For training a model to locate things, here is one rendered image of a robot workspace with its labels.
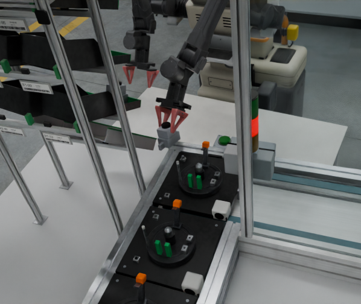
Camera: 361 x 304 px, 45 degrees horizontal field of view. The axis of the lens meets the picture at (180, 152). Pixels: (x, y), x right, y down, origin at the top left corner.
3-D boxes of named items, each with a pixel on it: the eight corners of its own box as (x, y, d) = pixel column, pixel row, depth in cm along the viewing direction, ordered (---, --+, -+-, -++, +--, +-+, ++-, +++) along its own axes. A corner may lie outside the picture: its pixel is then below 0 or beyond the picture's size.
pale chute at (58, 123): (87, 135, 162) (90, 123, 162) (115, 144, 156) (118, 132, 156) (30, 125, 137) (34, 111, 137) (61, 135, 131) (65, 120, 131)
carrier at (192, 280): (151, 210, 136) (143, 181, 127) (225, 225, 128) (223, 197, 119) (116, 275, 120) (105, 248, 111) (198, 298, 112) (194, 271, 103)
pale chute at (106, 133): (123, 141, 157) (126, 129, 157) (153, 150, 151) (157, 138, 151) (70, 131, 132) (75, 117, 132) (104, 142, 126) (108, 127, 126)
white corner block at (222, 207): (217, 207, 133) (215, 198, 131) (231, 210, 132) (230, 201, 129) (212, 219, 130) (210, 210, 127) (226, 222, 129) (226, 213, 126)
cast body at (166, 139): (170, 136, 145) (166, 117, 141) (180, 139, 142) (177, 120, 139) (154, 149, 140) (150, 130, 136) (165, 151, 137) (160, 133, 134)
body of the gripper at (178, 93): (179, 107, 134) (185, 83, 134) (154, 102, 140) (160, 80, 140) (191, 111, 139) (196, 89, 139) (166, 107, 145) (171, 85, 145)
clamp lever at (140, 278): (139, 297, 109) (139, 272, 106) (146, 299, 108) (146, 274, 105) (133, 306, 106) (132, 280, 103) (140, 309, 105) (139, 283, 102)
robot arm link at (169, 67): (208, 60, 138) (186, 48, 142) (197, 48, 128) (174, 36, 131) (189, 93, 140) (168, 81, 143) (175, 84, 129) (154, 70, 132)
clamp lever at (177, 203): (175, 222, 125) (175, 198, 122) (181, 223, 124) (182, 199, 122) (169, 228, 122) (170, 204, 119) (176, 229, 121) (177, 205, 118)
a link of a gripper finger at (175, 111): (171, 132, 134) (178, 102, 134) (153, 128, 138) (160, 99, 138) (183, 136, 139) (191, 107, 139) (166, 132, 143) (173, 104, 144)
